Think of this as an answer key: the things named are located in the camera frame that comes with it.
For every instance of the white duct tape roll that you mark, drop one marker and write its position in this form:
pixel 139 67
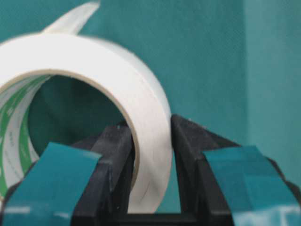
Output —
pixel 28 61

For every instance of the green table cloth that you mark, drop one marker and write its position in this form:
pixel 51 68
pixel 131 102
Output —
pixel 233 66

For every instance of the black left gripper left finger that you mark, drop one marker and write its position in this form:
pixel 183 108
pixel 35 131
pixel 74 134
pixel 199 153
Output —
pixel 75 185

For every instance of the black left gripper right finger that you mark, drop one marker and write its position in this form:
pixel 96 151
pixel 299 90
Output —
pixel 227 184

